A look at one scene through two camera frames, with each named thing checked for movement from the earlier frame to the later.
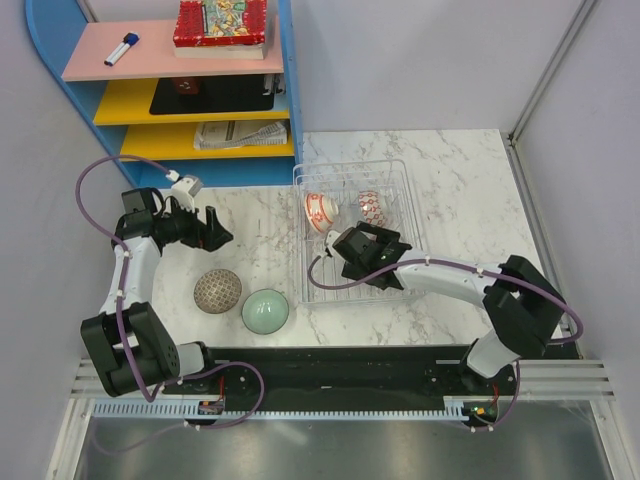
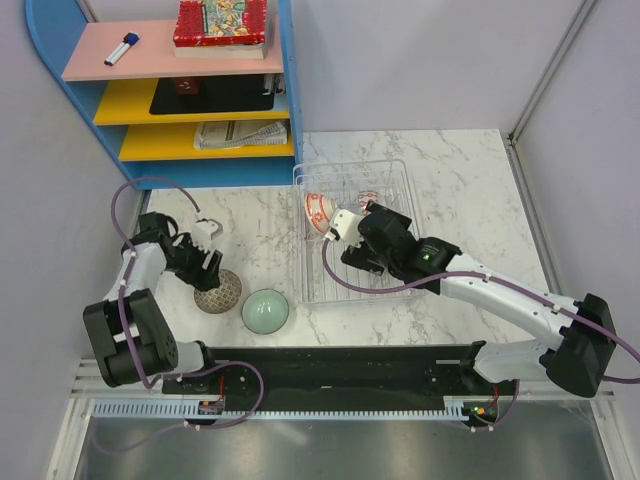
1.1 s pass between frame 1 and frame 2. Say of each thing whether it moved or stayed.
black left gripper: moved
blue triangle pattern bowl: stayed
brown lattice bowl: stayed
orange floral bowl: stayed
